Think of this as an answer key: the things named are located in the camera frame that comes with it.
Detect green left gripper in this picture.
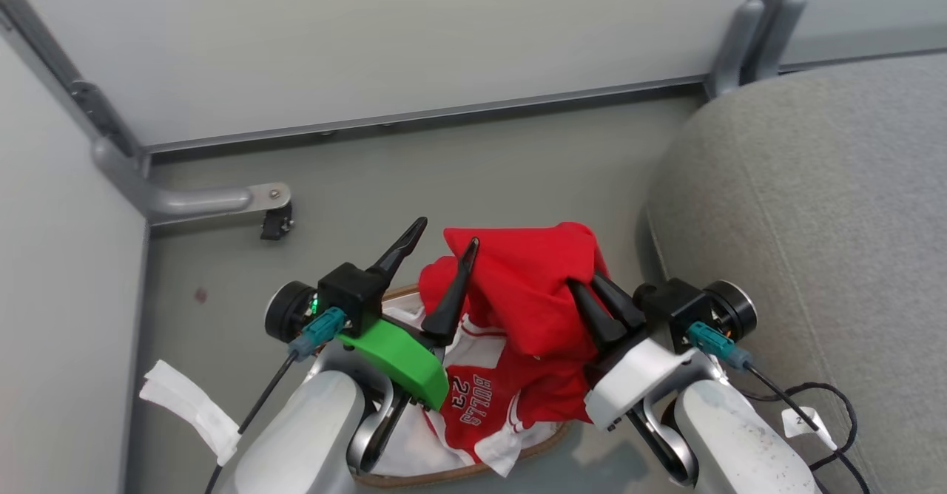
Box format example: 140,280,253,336
335,217,480,413

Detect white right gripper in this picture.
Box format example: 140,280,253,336
567,272,723,430

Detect plain red garment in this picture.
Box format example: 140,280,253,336
417,221,612,362

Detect brown rimmed laundry basket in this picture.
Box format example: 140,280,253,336
354,282,573,490

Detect red white Bulls jersey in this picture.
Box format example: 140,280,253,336
372,305,593,478

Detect black caster wheel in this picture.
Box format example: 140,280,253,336
260,208,295,242

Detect grey sofa cushion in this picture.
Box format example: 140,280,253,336
639,53,947,494

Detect grey metal partition foot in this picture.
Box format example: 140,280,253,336
92,138,294,226

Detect white tape strip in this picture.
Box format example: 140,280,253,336
138,360,242,467

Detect grey partition posts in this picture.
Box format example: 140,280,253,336
705,0,809,101

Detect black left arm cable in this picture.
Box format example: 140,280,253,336
203,306,348,494

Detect grey partition bottom rail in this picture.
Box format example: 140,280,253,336
143,74,710,159

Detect white cable tag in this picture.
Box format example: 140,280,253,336
781,406,839,451

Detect grey slanted partition frame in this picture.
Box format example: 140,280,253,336
0,0,150,178

